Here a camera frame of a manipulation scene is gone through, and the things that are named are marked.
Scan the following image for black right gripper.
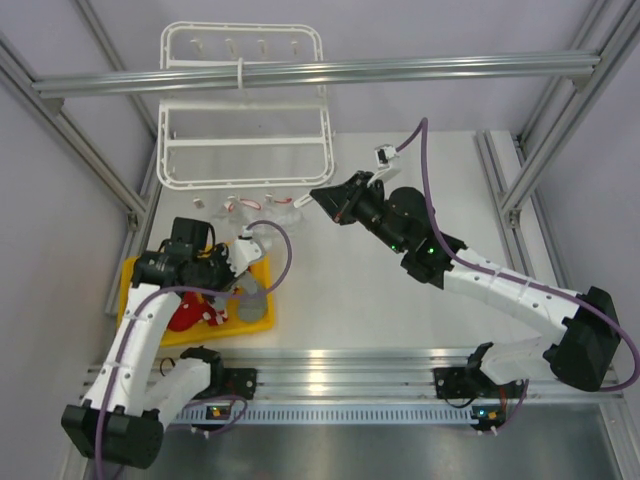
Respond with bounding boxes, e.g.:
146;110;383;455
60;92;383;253
313;171;408;254

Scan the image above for grey sock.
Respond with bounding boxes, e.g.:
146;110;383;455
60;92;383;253
212;272;268;324

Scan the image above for white translucent sock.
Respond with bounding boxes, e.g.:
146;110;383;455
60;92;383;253
211;194;305;238

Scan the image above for white plastic clip hanger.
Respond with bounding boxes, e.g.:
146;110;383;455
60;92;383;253
155;21;336;193

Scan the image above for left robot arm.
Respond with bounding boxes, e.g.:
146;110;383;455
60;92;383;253
61;218;233;478

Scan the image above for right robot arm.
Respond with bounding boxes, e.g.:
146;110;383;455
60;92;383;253
310;171;620;397

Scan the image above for red white striped sock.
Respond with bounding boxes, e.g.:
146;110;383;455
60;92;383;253
168;292;228;332

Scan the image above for yellow plastic bin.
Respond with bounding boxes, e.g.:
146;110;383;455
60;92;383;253
116;256;276;348

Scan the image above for aluminium top crossbar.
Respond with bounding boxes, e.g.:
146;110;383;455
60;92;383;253
32;50;602;98

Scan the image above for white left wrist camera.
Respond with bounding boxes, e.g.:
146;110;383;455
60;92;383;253
227;227;267;277

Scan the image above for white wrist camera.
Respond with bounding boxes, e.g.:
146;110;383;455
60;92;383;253
227;227;267;277
367;144;401;187

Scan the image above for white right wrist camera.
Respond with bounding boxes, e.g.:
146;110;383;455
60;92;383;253
367;144;401;187

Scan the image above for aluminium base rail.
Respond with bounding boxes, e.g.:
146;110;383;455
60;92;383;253
79;347;624;404

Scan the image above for slotted cable duct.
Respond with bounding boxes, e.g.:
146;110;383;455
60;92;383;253
192;403;481;426

